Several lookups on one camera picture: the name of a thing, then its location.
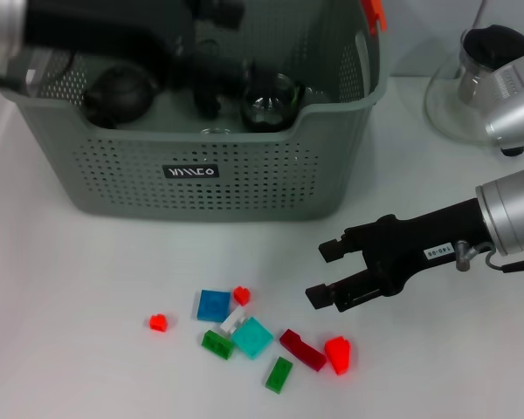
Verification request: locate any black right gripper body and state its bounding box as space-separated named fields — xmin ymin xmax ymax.
xmin=343 ymin=198 xmax=493 ymax=299

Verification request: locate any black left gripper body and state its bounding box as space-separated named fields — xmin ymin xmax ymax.
xmin=23 ymin=0 xmax=198 ymax=88

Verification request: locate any dark red long toy brick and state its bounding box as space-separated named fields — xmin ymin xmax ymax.
xmin=279 ymin=328 xmax=328 ymax=372

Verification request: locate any bright red sloped toy brick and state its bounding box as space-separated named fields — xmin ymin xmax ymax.
xmin=324 ymin=334 xmax=352 ymax=376

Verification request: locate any grey perforated plastic storage basket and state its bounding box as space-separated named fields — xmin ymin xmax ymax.
xmin=0 ymin=0 xmax=392 ymax=223

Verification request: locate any black clay teapot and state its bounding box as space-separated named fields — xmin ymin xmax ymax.
xmin=83 ymin=65 xmax=157 ymax=126

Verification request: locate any cyan square toy brick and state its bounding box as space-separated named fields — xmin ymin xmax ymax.
xmin=230 ymin=316 xmax=275 ymax=361

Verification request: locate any flat green two-stud brick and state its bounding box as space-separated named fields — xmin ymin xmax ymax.
xmin=265 ymin=355 xmax=295 ymax=393

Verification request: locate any white toy brick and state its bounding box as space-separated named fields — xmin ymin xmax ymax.
xmin=219 ymin=306 xmax=250 ymax=336

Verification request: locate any blue square toy brick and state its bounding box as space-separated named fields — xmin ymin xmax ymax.
xmin=196 ymin=289 xmax=231 ymax=324

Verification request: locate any thick green toy brick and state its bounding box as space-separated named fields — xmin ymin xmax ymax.
xmin=202 ymin=329 xmax=236 ymax=360

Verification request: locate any glass carafe with black handle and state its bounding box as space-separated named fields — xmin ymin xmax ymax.
xmin=424 ymin=24 xmax=524 ymax=157

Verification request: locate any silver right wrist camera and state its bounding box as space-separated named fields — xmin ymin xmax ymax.
xmin=484 ymin=56 xmax=524 ymax=152

